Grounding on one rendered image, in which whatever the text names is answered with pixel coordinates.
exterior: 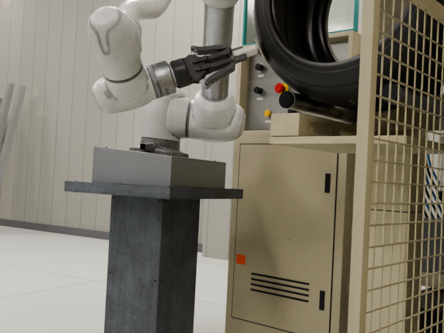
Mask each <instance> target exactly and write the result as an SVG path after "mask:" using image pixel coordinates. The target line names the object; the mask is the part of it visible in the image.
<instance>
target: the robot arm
mask: <svg viewBox="0 0 444 333"><path fill-rule="evenodd" d="M171 1H172V0H127V1H124V2H123V3H122V4H121V5H120V6H119V7H118V8H117V7H113V6H105V7H101V8H99V9H97V10H96V11H95V12H94V13H93V14H92V15H91V17H90V19H89V24H88V35H89V42H90V45H91V49H92V52H93V55H94V58H95V60H96V62H97V64H98V66H99V67H100V69H101V71H102V73H103V75H104V76H103V77H102V78H100V79H99V80H98V81H97V82H96V83H95V84H94V85H93V86H92V94H93V97H94V100H95V102H96V105H97V106H98V107H99V109H100V110H101V111H102V112H104V113H105V114H114V113H120V112H126V111H129V110H134V109H136V108H140V107H142V106H145V109H144V113H143V122H142V134H141V142H140V145H139V146H133V147H129V151H139V152H145V153H154V154H160V155H171V156H176V157H186V158H188V155H189V154H187V153H183V152H181V151H180V139H185V138H188V139H195V140H198V141H208V142H217V143H222V142H228V141H234V140H236V139H238V138H239V137H241V136H242V133H243V129H244V123H245V120H246V114H245V113H244V110H243V109H242V107H241V106H239V105H237V104H235V98H234V96H233V94H232V93H231V92H230V91H229V74H230V73H232V72H234V71H235V65H236V64H237V63H240V62H242V61H246V60H247V58H248V57H250V56H254V55H256V54H258V46H257V44H254V45H251V46H248V47H245V48H244V47H242V46H240V47H237V48H233V49H232V48H231V45H232V39H233V22H234V12H235V5H236V4H237V2H238V1H239V0H203V2H204V20H203V46H201V47H199V46H191V47H190V49H191V51H190V55H187V56H186V57H185V58H179V59H176V60H173V61H171V62H170V64H168V63H167V61H166V60H164V61H160V62H158V63H154V64H150V65H148V66H145V67H144V66H143V64H142V62H141V52H142V47H141V37H142V27H141V25H140V23H139V21H138V20H145V19H155V18H158V17H160V16H161V15H162V14H163V13H164V12H165V11H166V9H167V7H168V6H169V4H170V2H171ZM197 55H199V56H202V57H198V56H197ZM194 83H195V84H199V83H201V84H202V89H201V90H200V91H199V92H198V93H197V94H196V96H195V99H194V100H192V99H189V98H186V92H185V91H184V90H183V89H182V88H183V87H187V86H189V85H191V84H194Z"/></svg>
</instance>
